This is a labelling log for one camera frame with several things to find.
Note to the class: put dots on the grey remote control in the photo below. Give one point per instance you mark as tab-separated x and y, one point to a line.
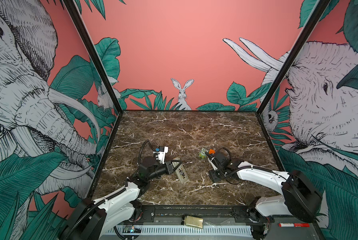
181	172

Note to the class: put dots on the black frame post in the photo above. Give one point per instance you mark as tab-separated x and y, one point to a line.
311	23
83	33

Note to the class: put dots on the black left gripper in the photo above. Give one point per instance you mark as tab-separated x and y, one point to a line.
169	168

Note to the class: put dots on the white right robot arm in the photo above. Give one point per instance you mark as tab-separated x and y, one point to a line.
297	196

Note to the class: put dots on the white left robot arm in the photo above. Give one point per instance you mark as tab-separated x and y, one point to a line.
93	218

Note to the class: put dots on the green owl puzzle piece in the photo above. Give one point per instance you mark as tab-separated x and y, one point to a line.
202	153

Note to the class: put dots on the white slotted cable duct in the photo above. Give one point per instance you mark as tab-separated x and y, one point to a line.
151	230

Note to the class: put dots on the black frame post right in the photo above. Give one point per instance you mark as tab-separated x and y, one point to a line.
311	23

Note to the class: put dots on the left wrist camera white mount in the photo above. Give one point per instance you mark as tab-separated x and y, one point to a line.
160	153

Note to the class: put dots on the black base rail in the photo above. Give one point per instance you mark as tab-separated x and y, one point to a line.
239	213

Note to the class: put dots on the black frame post left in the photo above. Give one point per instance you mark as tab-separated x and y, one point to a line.
83	33

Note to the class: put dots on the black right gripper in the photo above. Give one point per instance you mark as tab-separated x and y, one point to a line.
213	176

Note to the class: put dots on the red marker pen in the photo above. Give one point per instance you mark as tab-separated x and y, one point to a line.
294	225

